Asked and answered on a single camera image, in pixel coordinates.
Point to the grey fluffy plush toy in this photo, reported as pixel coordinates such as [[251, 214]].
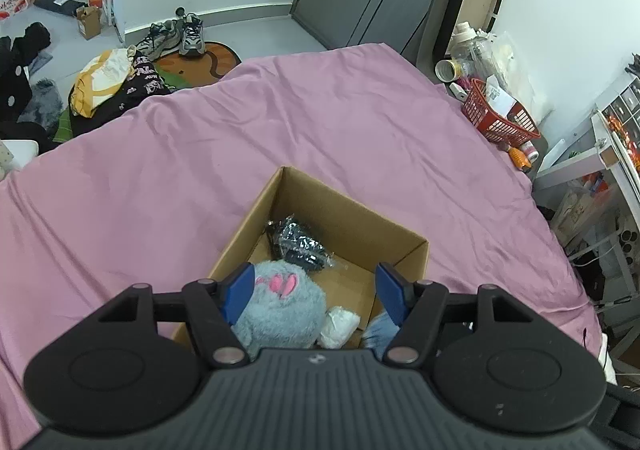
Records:
[[285, 315]]

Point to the grey sneaker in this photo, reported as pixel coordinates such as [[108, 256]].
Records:
[[191, 32], [157, 40]]

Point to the blue octopus plush toy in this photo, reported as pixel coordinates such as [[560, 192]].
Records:
[[377, 332]]

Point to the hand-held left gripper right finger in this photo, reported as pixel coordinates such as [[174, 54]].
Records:
[[392, 290]]

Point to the black packet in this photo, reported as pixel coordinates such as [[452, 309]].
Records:
[[300, 245]]

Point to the white soft pouch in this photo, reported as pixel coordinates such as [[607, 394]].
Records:
[[340, 325]]

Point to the red plastic basket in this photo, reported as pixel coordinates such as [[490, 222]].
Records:
[[500, 117]]

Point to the black clothing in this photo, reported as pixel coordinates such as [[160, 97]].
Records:
[[22, 75]]

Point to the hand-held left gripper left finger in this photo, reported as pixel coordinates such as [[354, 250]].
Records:
[[240, 290]]

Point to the small drawer organizer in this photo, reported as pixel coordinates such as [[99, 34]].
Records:
[[625, 100]]

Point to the brown floor mat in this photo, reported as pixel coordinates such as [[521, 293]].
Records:
[[200, 64]]

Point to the pink bed sheet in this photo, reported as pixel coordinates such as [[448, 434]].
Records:
[[300, 105]]

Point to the orange bottle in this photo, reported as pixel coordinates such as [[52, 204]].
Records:
[[520, 157]]

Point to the grey fluffy cloth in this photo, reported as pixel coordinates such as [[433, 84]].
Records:
[[45, 105]]

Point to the clear bottle white cap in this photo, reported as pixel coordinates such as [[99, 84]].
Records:
[[465, 37]]

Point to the black printed cloth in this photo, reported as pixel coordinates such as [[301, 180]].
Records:
[[142, 80]]

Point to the clear plastic bag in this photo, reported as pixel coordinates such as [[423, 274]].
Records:
[[515, 65]]

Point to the red white plastic bag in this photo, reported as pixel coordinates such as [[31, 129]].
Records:
[[10, 2]]

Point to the small open cardboard box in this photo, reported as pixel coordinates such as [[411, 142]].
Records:
[[90, 22]]

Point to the dark flat package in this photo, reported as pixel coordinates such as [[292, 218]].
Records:
[[57, 5]]

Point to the yellow white bag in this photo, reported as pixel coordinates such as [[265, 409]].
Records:
[[100, 80]]

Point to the dotted cream cloth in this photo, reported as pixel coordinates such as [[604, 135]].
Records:
[[5, 157]]

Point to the black topped white desk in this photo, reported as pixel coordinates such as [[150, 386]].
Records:
[[600, 152]]

